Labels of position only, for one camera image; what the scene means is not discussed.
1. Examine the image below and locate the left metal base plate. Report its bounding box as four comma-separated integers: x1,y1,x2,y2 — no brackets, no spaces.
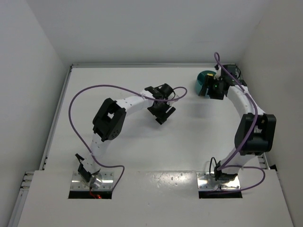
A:
70,171,114,192

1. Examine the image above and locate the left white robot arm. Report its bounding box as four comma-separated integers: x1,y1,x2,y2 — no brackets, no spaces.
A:
76,83,180,183

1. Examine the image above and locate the teal divided round container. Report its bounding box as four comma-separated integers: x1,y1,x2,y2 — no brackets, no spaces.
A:
195,70,216,96

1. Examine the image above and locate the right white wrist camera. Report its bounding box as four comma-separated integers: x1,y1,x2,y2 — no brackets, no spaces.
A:
214,64,221,80

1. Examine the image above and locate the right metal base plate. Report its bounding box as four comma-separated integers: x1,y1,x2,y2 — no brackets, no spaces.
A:
196,172,241,192

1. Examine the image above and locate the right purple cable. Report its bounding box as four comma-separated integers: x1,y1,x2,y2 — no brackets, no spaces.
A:
205,52,266,195

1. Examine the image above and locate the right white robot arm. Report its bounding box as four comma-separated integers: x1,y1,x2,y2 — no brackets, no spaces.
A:
196,64,276,181

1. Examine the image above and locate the metal base plate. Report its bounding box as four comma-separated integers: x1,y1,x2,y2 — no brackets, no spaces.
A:
196,172,241,192
70,171,114,192

